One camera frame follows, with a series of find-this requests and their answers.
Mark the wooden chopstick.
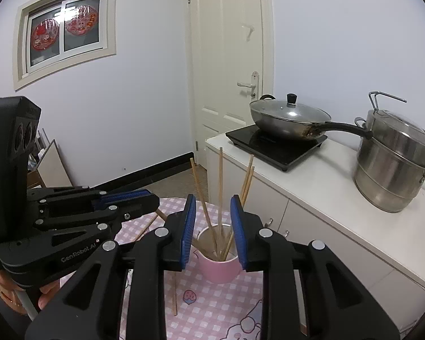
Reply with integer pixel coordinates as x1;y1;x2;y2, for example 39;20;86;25
190;157;219;256
220;154;254;261
172;272;178;316
131;214;159;242
218;147;224;260
156;209;167;221
221;165;256;261

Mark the black induction cooktop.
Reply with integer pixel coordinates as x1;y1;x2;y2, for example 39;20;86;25
226;125;328;172

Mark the window with red decorations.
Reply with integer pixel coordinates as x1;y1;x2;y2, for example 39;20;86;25
13;0;116;91

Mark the person's left hand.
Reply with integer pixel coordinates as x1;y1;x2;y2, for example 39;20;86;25
0;268;61;316

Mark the white counter cabinet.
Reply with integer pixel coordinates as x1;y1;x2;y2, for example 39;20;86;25
206;134;425;332

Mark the white board leaning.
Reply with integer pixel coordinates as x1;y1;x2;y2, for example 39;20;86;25
37;140;73;188

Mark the stainless steel steamer pot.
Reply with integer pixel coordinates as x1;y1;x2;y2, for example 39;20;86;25
353;91;425;213

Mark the cream panel door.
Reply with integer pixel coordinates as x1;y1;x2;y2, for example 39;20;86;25
189;0;274;167

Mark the pink checkered tablecloth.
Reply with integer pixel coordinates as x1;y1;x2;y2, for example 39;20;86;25
56;196;309;340

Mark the pink cylindrical utensil cup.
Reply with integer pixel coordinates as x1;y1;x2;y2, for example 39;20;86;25
194;227;242;284

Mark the steel wok with lid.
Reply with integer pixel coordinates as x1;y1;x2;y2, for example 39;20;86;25
249;94;373;140

